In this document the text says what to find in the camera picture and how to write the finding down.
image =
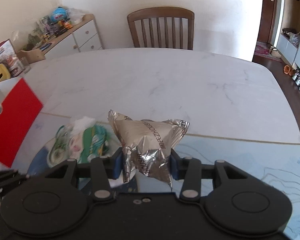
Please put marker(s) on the wooden chair at far side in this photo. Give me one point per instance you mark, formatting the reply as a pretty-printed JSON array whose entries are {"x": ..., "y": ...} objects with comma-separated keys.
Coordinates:
[{"x": 162, "y": 27}]

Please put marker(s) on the blue globe toy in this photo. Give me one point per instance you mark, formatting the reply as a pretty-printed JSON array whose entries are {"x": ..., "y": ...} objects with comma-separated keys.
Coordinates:
[{"x": 58, "y": 14}]

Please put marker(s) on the clear drinking glass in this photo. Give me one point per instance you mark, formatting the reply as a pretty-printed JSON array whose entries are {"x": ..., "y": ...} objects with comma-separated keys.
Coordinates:
[{"x": 26, "y": 65}]

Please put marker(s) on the green cartoon face plush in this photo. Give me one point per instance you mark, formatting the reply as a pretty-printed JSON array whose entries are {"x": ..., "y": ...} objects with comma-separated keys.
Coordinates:
[{"x": 94, "y": 141}]

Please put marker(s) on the white wooden sideboard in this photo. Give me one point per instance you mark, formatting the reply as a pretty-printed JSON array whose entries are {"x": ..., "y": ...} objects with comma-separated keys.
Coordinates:
[{"x": 83, "y": 37}]

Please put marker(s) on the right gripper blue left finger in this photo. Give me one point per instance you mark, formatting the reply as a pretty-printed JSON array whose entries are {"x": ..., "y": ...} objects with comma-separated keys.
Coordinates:
[{"x": 116, "y": 164}]

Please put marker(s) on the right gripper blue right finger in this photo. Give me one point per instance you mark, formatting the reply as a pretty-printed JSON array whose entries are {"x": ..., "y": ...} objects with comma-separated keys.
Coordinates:
[{"x": 176, "y": 166}]

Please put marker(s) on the white wrapper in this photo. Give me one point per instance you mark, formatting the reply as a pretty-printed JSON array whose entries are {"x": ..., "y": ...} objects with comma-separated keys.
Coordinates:
[{"x": 81, "y": 124}]

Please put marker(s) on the silver foil snack bag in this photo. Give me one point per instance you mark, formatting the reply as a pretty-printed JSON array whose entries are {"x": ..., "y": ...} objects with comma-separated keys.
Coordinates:
[{"x": 146, "y": 145}]

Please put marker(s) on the red white cardboard box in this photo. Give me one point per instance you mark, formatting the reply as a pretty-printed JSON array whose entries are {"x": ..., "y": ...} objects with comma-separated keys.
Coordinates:
[{"x": 19, "y": 107}]

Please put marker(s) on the red white food bag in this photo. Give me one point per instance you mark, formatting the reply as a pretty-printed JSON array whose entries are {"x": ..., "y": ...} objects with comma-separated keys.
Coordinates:
[{"x": 9, "y": 58}]

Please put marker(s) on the wooden desk organiser tray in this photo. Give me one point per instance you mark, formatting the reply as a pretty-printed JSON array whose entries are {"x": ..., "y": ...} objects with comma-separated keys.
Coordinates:
[{"x": 32, "y": 56}]

